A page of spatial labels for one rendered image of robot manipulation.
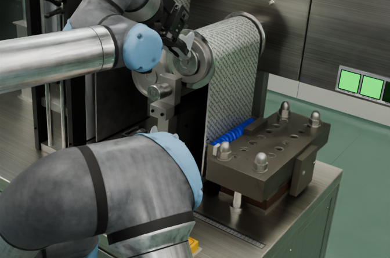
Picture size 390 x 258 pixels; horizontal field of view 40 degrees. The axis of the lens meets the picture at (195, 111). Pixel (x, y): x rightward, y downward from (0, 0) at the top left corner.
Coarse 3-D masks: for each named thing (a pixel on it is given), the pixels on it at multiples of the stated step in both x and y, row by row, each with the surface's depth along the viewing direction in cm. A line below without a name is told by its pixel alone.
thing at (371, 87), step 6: (366, 78) 139; (372, 78) 138; (366, 84) 139; (372, 84) 139; (378, 84) 138; (366, 90) 140; (372, 90) 139; (378, 90) 138; (372, 96) 140; (378, 96) 139
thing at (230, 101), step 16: (256, 64) 147; (224, 80) 135; (240, 80) 142; (208, 96) 131; (224, 96) 137; (240, 96) 145; (208, 112) 133; (224, 112) 140; (240, 112) 148; (208, 128) 135; (224, 128) 143
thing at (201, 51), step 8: (200, 48) 126; (168, 56) 132; (200, 56) 127; (200, 64) 127; (208, 64) 127; (176, 72) 132; (200, 72) 128; (184, 80) 132; (192, 80) 130; (200, 80) 130
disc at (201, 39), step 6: (186, 30) 128; (192, 30) 127; (198, 36) 126; (204, 42) 126; (210, 48) 126; (210, 54) 126; (210, 60) 127; (168, 66) 135; (210, 66) 127; (210, 72) 128; (204, 78) 129; (210, 78) 128; (186, 84) 133; (192, 84) 132; (198, 84) 131; (204, 84) 130
